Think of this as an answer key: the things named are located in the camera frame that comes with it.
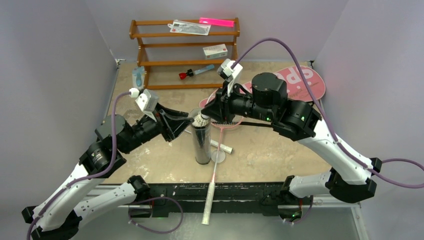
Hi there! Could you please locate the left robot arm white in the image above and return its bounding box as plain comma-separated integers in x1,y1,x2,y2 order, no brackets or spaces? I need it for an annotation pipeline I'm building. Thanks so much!
22,104,193,240

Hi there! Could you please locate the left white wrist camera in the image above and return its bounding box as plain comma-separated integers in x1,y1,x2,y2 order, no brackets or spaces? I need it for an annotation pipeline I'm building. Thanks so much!
129,87,159,122

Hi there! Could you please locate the red black blue marker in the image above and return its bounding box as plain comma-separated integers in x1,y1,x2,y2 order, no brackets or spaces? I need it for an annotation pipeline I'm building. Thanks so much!
178,64,215,80

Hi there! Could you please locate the white packaged item on shelf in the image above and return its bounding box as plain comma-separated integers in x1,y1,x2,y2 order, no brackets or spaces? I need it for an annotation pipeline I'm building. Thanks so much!
167,20,212,36

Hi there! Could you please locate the light blue white device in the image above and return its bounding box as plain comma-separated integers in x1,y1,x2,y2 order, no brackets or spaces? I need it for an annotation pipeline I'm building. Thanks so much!
132,66,146,89

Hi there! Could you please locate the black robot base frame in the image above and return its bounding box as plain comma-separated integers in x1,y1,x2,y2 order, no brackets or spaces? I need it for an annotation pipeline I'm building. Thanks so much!
67,177,362,220

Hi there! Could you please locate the pink badminton racket left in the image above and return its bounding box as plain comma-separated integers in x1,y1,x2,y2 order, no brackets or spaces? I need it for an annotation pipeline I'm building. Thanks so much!
107,97,234,154

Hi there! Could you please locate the pink white badminton racket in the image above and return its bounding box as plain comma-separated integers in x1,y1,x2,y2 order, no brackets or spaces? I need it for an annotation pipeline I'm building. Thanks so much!
201,115,244,225

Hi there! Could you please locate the white red small box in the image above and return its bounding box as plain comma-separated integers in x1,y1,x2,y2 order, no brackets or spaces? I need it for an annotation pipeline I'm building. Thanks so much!
202,44,228,60

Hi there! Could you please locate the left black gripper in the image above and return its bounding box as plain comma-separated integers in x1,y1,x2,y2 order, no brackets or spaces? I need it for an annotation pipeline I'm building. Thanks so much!
120,101,195,154

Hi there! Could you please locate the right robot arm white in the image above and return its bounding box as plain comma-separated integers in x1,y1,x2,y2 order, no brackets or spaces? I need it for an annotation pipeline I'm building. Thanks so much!
201,72,382,204

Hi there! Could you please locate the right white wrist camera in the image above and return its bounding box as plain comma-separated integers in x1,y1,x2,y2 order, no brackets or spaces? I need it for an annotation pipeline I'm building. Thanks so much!
217,58,243,97

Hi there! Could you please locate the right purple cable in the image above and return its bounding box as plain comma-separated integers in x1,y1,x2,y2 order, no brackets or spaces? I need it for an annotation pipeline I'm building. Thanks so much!
231,37,424,226

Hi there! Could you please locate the white shuttlecock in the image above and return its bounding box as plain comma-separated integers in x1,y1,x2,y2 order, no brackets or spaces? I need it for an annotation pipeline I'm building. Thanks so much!
192,112,210,128

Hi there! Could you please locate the pink fluorescent bar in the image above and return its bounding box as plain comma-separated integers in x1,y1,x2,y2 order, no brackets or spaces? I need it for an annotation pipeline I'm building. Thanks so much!
199,17,235,28

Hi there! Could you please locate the pink sport racket bag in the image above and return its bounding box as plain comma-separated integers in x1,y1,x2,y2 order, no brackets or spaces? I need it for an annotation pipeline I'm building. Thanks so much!
199,65,326,107

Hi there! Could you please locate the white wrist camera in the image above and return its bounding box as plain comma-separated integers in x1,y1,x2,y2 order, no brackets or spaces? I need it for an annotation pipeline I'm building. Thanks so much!
129,87,159,122
217,58,243,97

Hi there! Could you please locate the clear plastic tube lid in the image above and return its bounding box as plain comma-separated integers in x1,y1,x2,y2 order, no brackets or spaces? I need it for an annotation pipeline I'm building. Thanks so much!
211,149,226,164

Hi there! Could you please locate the wooden three-tier shelf rack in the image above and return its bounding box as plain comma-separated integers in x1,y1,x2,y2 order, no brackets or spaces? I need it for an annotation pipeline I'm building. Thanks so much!
129,17,240,90

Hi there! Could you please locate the black shuttlecock tube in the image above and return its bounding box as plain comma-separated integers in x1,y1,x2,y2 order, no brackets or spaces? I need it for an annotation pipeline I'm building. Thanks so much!
189,107,211,165

